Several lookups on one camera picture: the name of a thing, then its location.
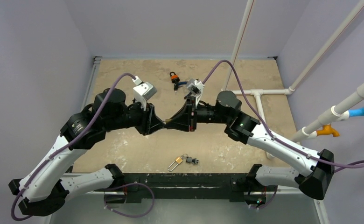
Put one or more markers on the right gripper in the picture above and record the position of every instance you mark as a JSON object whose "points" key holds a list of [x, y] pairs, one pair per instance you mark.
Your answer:
{"points": [[193, 115]]}

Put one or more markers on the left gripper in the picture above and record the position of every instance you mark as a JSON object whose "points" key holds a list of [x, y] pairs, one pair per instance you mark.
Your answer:
{"points": [[150, 122]]}

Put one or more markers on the long shackle brass padlock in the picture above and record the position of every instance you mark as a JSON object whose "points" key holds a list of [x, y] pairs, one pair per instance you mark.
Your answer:
{"points": [[177, 161]]}

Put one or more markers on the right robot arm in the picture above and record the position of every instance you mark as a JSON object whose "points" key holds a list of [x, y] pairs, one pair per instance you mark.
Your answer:
{"points": [[311, 171]]}

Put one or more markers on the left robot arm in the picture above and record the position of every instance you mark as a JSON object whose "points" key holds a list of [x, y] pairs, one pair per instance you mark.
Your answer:
{"points": [[45, 190]]}

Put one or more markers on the orange black padlock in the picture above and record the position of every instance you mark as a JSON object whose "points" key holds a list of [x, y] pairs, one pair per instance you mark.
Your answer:
{"points": [[174, 77]]}

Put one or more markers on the orange tap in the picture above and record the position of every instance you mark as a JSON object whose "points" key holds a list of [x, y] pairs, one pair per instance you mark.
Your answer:
{"points": [[327, 130]]}

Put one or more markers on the grey insulated pipe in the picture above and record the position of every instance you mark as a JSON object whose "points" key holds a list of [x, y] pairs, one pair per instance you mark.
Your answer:
{"points": [[331, 114]]}

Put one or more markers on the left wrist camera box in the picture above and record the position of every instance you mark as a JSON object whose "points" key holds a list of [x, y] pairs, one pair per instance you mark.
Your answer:
{"points": [[143, 91]]}

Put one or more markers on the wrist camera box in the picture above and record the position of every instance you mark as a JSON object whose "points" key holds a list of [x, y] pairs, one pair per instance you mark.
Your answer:
{"points": [[195, 88], [143, 91]]}

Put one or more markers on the blue handled pliers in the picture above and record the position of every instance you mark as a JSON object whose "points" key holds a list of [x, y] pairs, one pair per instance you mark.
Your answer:
{"points": [[179, 85]]}

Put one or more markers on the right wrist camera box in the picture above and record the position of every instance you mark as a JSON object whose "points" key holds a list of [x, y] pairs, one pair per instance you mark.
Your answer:
{"points": [[195, 88]]}

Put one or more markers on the white pvc pipe frame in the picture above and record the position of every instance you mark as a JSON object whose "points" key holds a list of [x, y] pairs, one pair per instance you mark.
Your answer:
{"points": [[303, 27]]}

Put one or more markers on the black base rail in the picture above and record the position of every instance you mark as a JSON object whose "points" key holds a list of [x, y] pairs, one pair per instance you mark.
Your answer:
{"points": [[234, 187]]}

